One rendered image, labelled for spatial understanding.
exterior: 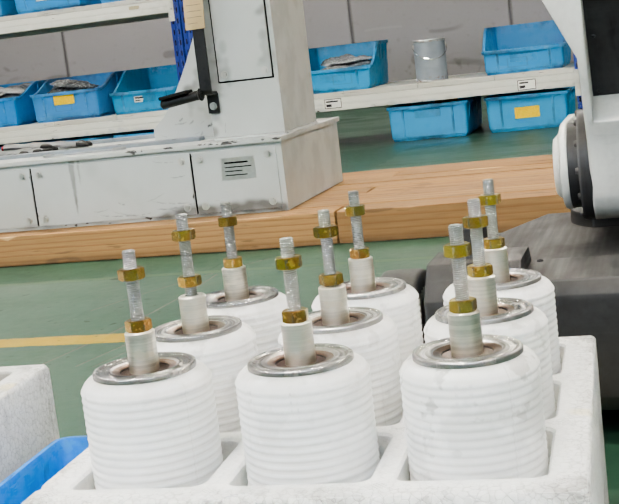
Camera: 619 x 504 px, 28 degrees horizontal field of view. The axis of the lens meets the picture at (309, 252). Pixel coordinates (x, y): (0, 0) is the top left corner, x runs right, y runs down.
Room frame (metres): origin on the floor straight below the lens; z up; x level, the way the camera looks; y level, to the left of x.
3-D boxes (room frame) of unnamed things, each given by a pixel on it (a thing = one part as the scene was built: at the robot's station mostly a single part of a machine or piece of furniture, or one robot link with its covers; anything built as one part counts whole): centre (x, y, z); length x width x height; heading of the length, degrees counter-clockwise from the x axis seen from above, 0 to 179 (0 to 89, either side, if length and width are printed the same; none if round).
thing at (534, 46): (5.71, -1.11, 0.36); 0.50 x 0.38 x 0.21; 163
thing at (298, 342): (0.85, 0.01, 0.26); 0.02 x 0.02 x 0.03
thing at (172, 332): (0.99, 0.10, 0.25); 0.08 x 0.08 x 0.01
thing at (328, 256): (0.96, -0.01, 0.30); 0.01 x 0.01 x 0.08
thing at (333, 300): (0.96, -0.01, 0.26); 0.02 x 0.02 x 0.03
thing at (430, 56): (5.76, -0.66, 0.35); 0.16 x 0.15 x 0.19; 73
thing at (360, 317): (0.96, -0.01, 0.25); 0.08 x 0.08 x 0.01
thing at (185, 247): (0.99, 0.10, 0.31); 0.01 x 0.01 x 0.08
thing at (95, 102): (6.36, 1.04, 0.36); 0.50 x 0.38 x 0.21; 164
